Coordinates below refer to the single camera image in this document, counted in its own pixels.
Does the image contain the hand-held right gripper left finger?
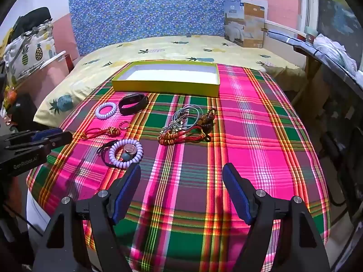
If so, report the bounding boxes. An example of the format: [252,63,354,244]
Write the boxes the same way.
[34,163,142,272]

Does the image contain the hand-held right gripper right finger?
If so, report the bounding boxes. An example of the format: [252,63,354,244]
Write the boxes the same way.
[222,163,331,272]

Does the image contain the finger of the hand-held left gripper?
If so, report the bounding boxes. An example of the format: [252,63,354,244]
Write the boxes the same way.
[6,132,73,151]
[7,128,64,143]

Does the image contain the large purple spiral hair tie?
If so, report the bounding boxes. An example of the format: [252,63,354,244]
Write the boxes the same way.
[109,139,144,170]

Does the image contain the small purple spiral hair tie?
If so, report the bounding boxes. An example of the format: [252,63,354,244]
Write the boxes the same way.
[95,103,118,119]

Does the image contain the red knot cord charm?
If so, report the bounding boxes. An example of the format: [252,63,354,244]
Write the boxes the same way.
[74,126,122,141]

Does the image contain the black wristband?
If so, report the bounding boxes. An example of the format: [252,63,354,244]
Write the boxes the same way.
[118,93,149,116]

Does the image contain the brown bead bracelet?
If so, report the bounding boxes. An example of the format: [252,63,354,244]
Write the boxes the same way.
[199,108,216,132]

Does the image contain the grey cord bracelets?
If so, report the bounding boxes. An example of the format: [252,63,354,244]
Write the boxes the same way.
[174,105,203,128]

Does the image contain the yellow shallow box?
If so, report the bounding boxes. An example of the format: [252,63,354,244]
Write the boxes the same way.
[111,60,221,97]

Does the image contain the pink green plaid cloth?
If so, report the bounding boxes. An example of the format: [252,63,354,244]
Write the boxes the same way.
[26,62,331,272]

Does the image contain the orange packet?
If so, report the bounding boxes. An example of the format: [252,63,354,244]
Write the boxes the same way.
[3,86,17,105]

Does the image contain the white board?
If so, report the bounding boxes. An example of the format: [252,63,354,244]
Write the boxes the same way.
[40,50,67,70]

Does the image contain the pineapple print bag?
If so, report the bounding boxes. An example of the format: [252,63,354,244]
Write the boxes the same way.
[4,24,57,83]

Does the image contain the black bag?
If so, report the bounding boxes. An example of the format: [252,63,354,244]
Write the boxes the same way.
[13,6,53,34]

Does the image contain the wooden side table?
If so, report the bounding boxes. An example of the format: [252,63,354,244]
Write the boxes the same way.
[289,54,324,105]

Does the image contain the yellow pineapple bedsheet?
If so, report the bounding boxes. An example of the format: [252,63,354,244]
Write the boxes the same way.
[33,35,307,126]

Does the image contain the blue floral headboard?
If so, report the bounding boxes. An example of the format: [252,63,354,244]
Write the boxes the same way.
[68,0,242,56]

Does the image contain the blue grey striped cloth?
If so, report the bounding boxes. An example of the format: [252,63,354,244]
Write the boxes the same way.
[268,31,363,91]

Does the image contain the bedding package box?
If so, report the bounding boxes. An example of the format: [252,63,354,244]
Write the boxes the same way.
[224,1,268,48]

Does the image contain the white plastic bag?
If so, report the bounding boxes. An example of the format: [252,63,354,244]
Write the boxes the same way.
[313,33,358,74]

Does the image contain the black hair tie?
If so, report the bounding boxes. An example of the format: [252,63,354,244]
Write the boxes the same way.
[96,139,120,166]

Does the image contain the red braided cord bracelet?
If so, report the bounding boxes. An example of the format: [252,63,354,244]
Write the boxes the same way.
[157,127,213,146]

